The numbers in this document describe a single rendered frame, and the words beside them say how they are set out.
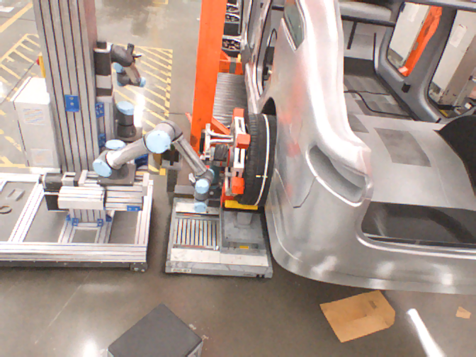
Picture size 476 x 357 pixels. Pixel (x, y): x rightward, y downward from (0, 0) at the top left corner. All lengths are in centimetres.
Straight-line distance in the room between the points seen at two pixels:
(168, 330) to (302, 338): 100
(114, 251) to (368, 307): 196
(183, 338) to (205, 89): 173
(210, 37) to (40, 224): 184
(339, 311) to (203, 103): 189
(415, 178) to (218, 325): 170
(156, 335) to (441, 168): 223
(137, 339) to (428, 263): 155
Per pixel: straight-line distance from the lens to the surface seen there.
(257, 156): 237
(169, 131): 203
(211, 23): 271
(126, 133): 283
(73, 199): 247
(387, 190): 269
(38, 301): 293
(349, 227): 172
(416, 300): 345
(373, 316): 314
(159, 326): 231
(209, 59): 279
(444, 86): 703
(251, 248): 300
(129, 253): 278
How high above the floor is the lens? 234
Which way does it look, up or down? 38 degrees down
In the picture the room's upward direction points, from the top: 11 degrees clockwise
